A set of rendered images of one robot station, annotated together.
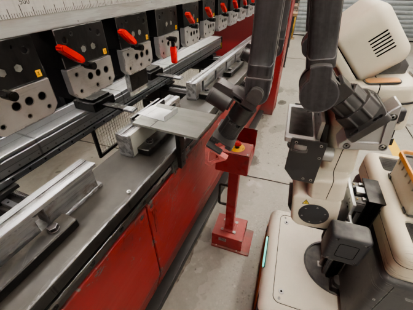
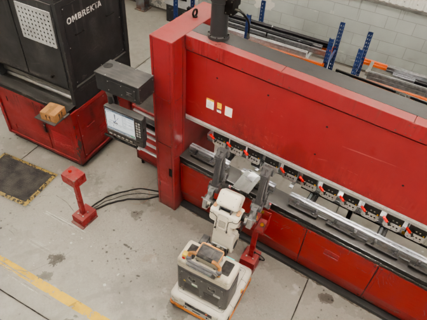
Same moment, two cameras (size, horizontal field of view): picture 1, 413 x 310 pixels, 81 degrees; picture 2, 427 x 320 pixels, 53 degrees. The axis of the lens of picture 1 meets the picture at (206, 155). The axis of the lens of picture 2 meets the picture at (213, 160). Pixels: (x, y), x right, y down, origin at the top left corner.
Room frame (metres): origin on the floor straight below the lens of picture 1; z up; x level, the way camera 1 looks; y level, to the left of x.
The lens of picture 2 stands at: (0.81, -2.83, 4.18)
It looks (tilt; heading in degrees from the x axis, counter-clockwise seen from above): 45 degrees down; 97
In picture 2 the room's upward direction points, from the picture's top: 4 degrees clockwise
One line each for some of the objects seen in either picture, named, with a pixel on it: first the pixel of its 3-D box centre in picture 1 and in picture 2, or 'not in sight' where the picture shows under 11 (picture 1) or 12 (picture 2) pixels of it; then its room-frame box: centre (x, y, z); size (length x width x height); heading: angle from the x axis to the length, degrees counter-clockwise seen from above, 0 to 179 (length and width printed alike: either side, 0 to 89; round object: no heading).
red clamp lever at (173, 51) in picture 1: (172, 50); not in sight; (0.98, 0.13, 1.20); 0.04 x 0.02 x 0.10; 67
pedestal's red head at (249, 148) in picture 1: (236, 147); (258, 220); (0.98, -0.15, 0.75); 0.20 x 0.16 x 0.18; 161
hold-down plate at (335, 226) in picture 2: (233, 68); (340, 229); (1.77, -0.20, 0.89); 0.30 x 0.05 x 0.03; 157
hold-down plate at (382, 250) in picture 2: not in sight; (381, 249); (2.13, -0.36, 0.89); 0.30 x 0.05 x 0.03; 157
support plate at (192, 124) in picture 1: (176, 119); (246, 181); (0.81, 0.12, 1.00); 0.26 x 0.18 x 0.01; 67
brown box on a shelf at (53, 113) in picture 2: not in sight; (51, 112); (-1.52, 0.65, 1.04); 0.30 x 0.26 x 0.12; 162
